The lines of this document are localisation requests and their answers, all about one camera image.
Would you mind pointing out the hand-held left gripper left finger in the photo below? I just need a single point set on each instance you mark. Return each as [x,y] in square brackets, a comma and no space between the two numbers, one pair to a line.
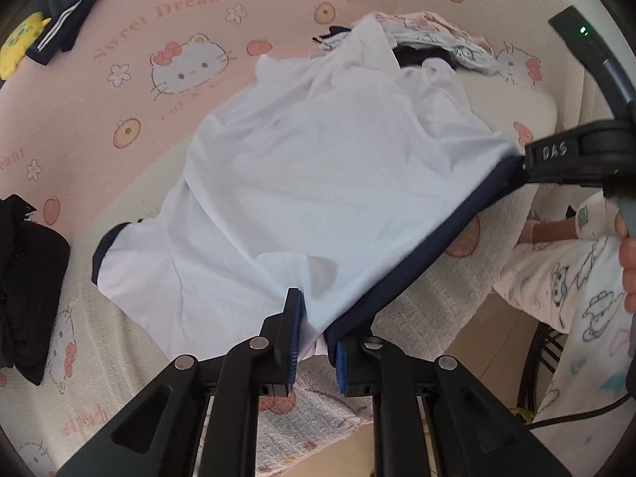
[293,338]

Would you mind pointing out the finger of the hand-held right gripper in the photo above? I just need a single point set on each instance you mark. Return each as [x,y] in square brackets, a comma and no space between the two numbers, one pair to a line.
[551,164]

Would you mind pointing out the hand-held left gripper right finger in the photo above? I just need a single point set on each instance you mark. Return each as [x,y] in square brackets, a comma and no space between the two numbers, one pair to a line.
[342,367]

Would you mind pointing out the white shirt with navy trim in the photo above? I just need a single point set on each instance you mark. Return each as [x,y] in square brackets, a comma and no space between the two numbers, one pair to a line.
[323,184]

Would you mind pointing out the pile of small patterned clothes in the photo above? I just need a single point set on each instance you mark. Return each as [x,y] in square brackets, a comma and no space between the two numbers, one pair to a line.
[422,54]

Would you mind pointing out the person's right hand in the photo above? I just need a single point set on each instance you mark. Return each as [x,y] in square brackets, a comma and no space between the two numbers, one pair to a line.
[630,278]

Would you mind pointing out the person's printed pajama pants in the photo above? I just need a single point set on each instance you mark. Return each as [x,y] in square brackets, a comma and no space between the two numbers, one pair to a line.
[571,298]

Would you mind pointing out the pink printed garment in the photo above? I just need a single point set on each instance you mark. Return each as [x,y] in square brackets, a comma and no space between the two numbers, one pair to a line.
[437,22]

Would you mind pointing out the black garment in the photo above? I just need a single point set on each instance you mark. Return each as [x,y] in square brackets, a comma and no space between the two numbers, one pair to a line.
[30,283]

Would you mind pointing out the pink cat-print blanket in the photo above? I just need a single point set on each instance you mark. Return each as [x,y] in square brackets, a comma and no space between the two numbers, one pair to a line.
[149,25]

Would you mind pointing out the navy white-striped pants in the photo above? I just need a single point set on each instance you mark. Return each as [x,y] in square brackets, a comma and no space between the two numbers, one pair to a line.
[59,35]

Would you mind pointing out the yellow plush toy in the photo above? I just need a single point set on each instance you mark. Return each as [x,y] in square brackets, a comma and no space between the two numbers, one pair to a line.
[20,39]

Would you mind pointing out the black metal chair frame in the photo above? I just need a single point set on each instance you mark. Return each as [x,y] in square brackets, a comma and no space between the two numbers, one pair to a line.
[526,372]

